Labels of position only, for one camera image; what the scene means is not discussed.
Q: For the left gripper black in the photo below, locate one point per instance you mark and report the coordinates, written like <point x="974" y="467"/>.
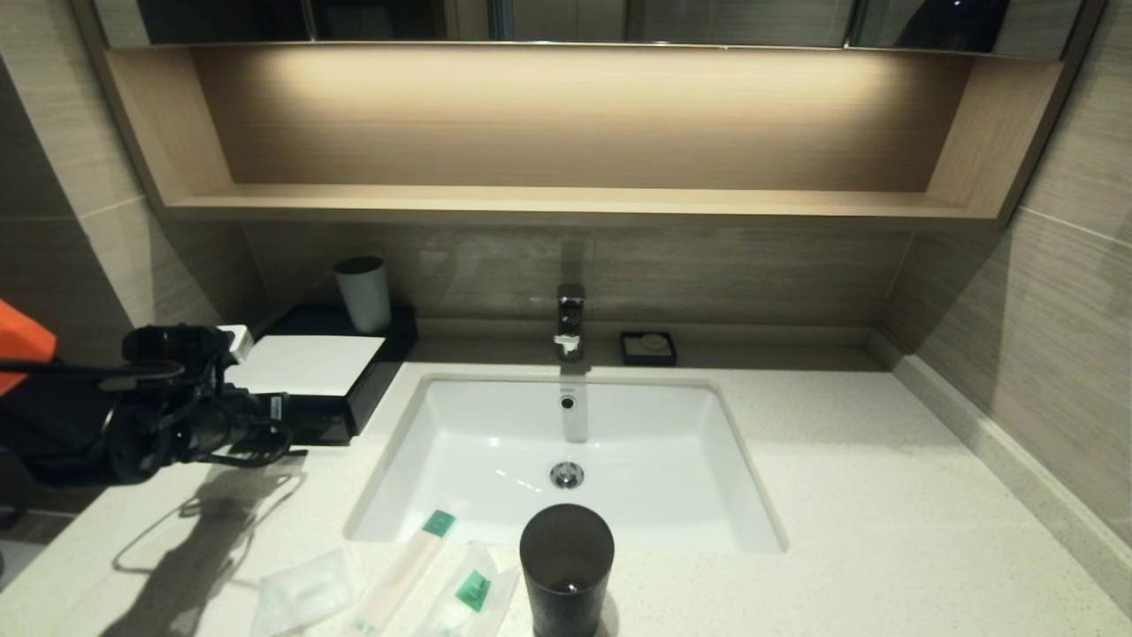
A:
<point x="234" y="425"/>

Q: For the long comb packet green label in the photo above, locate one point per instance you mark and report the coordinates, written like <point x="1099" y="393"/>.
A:
<point x="407" y="571"/>

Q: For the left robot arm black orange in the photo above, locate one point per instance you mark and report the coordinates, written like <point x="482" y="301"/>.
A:
<point x="53" y="425"/>

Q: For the black amenity box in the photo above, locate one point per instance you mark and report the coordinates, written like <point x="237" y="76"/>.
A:
<point x="389" y="343"/>

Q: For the clear square plastic packet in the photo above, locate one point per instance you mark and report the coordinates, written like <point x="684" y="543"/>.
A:
<point x="305" y="591"/>

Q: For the pale grey tumbler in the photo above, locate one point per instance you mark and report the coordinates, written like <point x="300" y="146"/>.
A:
<point x="364" y="295"/>

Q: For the white packet green label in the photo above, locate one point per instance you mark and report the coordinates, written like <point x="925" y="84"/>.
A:
<point x="467" y="584"/>

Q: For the chrome sink drain plug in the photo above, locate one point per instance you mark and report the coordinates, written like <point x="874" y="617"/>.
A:
<point x="567" y="475"/>

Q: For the chrome basin faucet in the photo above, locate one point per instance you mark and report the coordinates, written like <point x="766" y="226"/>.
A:
<point x="570" y="317"/>

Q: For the black tumbler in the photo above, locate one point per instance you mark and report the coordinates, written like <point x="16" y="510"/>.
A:
<point x="566" y="559"/>

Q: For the black soap dish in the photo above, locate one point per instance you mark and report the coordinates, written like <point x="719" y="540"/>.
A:
<point x="630" y="353"/>

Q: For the white ceramic sink basin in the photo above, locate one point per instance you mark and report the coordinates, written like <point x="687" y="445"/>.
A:
<point x="654" y="460"/>

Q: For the round beige soap bar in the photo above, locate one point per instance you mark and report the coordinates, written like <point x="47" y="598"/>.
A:
<point x="654" y="341"/>

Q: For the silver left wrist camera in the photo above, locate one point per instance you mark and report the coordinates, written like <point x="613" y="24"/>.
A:
<point x="237" y="343"/>

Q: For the light wooden wall shelf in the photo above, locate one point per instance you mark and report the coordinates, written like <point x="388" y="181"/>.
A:
<point x="566" y="203"/>

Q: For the mirrored wall cabinet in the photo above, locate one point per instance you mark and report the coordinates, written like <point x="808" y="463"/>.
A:
<point x="743" y="19"/>

